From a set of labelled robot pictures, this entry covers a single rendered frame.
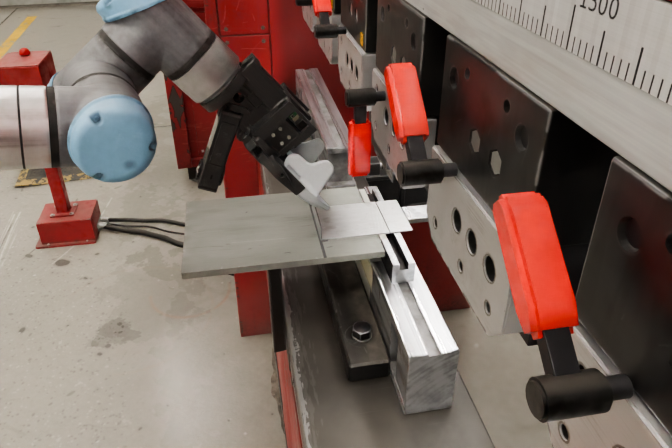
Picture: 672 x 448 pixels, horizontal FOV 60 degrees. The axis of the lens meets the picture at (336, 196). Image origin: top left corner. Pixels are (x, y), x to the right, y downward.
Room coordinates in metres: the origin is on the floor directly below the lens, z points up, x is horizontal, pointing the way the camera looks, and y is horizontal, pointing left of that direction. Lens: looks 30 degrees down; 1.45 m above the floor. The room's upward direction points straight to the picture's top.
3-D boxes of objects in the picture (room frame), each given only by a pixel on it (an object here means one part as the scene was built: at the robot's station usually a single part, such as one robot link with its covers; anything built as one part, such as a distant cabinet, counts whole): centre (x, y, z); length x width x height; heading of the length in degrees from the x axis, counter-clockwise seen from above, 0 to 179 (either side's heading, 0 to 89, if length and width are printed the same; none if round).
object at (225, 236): (0.69, 0.08, 1.00); 0.26 x 0.18 x 0.01; 100
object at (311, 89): (1.26, 0.03, 0.92); 0.50 x 0.06 x 0.10; 10
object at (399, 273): (0.70, -0.07, 0.98); 0.20 x 0.03 x 0.03; 10
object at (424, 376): (0.66, -0.08, 0.92); 0.39 x 0.06 x 0.10; 10
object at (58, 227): (2.16, 1.19, 0.41); 0.25 x 0.20 x 0.83; 100
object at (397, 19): (0.54, -0.09, 1.26); 0.15 x 0.09 x 0.17; 10
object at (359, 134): (0.55, -0.03, 1.20); 0.04 x 0.02 x 0.10; 100
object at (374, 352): (0.67, -0.02, 0.89); 0.30 x 0.05 x 0.03; 10
